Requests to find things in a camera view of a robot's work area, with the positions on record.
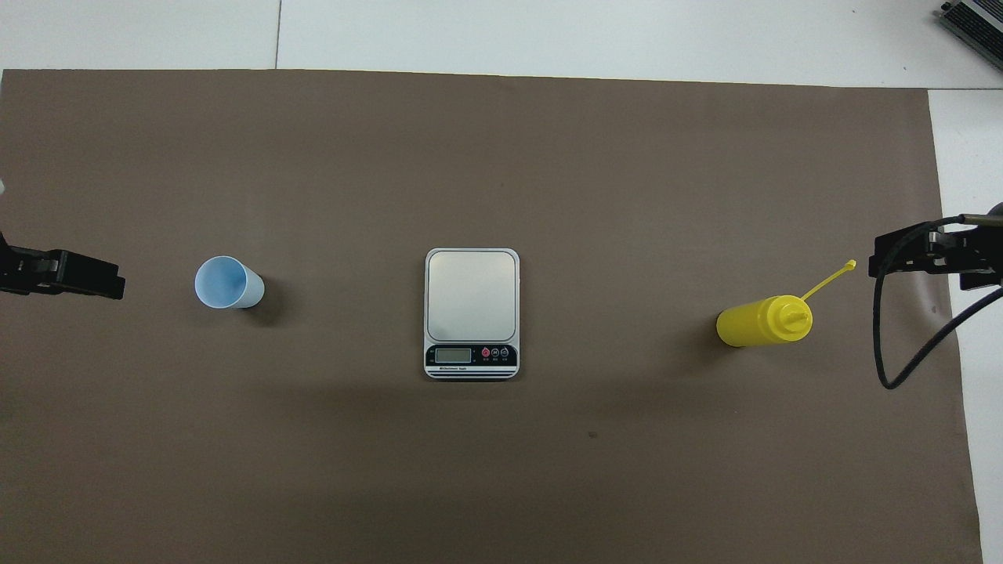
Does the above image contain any light blue plastic cup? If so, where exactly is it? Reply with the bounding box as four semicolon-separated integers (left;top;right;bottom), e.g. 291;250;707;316
194;255;266;309

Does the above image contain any brown table mat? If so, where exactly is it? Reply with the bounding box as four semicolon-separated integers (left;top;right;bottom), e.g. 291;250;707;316
0;69;984;564

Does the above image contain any silver digital kitchen scale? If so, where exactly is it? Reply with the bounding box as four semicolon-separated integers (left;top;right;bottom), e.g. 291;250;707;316
424;248;520;381

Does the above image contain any yellow squeeze bottle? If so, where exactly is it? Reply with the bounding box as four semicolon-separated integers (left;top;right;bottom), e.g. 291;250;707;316
716;260;857;349

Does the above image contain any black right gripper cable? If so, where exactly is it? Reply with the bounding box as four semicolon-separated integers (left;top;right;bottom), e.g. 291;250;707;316
873;213;1003;390

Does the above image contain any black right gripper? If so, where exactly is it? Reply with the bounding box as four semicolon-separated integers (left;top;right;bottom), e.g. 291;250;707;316
868;202;1003;292

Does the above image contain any grey ribbed metal device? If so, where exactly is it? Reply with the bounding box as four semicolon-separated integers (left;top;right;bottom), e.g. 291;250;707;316
939;0;1003;73

